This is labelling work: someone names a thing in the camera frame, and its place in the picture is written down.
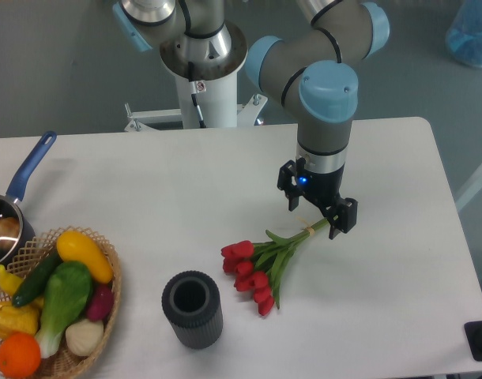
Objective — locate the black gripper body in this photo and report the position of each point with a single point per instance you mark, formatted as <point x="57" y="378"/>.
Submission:
<point x="317" y="188"/>

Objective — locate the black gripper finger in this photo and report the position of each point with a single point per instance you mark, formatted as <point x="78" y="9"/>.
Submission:
<point x="342" y="216"/>
<point x="286" y="183"/>

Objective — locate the red tulip bouquet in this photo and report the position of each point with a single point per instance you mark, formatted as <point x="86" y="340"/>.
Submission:
<point x="259" y="267"/>

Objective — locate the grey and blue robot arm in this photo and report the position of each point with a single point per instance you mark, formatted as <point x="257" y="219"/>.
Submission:
<point x="311" y="78"/>

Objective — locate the dark grey ribbed vase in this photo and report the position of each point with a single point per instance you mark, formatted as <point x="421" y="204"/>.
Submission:
<point x="191" y="304"/>

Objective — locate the black device at edge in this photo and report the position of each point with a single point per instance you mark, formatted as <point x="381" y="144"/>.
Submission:
<point x="473" y="331"/>

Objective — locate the blue transparent bag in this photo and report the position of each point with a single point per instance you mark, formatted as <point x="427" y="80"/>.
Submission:
<point x="464" y="37"/>

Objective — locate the purple red radish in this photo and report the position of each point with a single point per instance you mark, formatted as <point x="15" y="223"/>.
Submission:
<point x="101" y="303"/>

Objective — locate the yellow squash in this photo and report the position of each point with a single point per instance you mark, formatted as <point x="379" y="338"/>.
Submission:
<point x="75" y="246"/>

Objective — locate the green bok choy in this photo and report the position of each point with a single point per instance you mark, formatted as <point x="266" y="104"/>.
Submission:
<point x="66" y="295"/>

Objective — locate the white garlic bulb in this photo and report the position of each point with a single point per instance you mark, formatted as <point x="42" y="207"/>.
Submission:
<point x="83" y="336"/>

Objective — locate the green cucumber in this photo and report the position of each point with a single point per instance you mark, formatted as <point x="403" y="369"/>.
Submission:
<point x="34" y="284"/>

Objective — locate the brown bread in pan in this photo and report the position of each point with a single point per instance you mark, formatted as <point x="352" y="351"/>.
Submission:
<point x="9" y="232"/>

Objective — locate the woven wicker basket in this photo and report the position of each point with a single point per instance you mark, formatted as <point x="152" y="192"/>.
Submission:
<point x="65" y="364"/>

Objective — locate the yellow corn cob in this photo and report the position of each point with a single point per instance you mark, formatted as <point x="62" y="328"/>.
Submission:
<point x="18" y="319"/>

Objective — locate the orange fruit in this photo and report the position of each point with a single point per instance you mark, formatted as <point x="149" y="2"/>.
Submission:
<point x="19" y="356"/>

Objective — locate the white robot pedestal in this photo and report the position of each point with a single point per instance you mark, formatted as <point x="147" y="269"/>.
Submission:
<point x="206" y="80"/>

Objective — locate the blue handled saucepan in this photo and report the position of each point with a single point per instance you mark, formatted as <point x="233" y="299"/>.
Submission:
<point x="10" y="201"/>

